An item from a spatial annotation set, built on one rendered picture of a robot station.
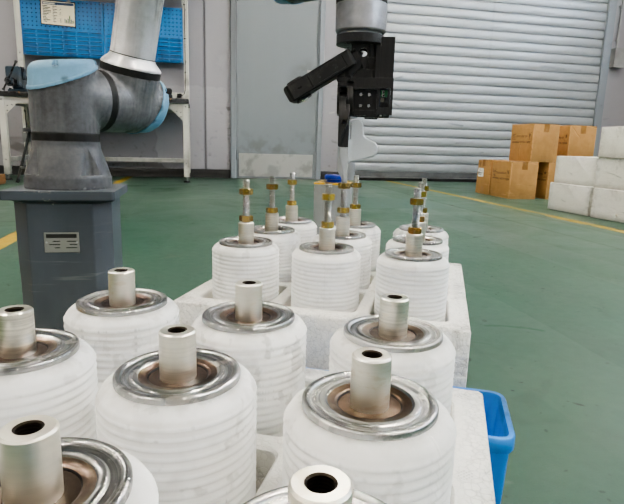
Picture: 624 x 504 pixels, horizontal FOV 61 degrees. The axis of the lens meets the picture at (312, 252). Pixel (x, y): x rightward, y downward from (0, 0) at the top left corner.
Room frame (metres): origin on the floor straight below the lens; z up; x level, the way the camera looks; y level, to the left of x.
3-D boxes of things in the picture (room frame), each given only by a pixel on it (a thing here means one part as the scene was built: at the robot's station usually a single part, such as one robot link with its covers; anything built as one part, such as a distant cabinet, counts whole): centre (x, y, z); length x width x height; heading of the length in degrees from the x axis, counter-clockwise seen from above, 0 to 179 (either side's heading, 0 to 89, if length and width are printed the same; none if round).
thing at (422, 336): (0.39, -0.06, 0.25); 0.08 x 0.08 x 0.01
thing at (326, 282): (0.72, -0.02, 0.16); 0.10 x 0.10 x 0.18
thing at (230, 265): (0.75, 0.09, 0.16); 0.10 x 0.10 x 0.18
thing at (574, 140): (4.60, -2.16, 0.45); 0.30 x 0.24 x 0.30; 10
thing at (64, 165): (1.00, 0.46, 0.35); 0.15 x 0.15 x 0.10
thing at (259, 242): (0.75, 0.09, 0.25); 0.08 x 0.08 x 0.01
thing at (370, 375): (0.27, -0.03, 0.26); 0.02 x 0.02 x 0.03
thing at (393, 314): (0.39, -0.06, 0.26); 0.02 x 0.02 x 0.03
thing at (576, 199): (3.53, -1.85, 0.09); 0.39 x 0.39 x 0.18; 13
